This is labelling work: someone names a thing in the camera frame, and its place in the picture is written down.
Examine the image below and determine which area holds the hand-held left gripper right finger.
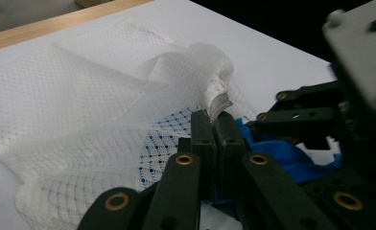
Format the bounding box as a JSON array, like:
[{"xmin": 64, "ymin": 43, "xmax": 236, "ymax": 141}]
[{"xmin": 213, "ymin": 110, "xmax": 251, "ymax": 200}]

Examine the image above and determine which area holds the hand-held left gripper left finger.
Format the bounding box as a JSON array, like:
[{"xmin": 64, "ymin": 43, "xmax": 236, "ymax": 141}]
[{"xmin": 177, "ymin": 109, "xmax": 218, "ymax": 200}]

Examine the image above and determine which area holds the blue garment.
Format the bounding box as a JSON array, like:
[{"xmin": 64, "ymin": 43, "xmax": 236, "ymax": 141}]
[{"xmin": 137, "ymin": 108, "xmax": 343, "ymax": 230}]

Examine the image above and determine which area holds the white mesh laundry bag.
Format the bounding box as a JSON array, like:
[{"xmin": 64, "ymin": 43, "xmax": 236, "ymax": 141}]
[{"xmin": 0, "ymin": 17, "xmax": 258, "ymax": 230}]

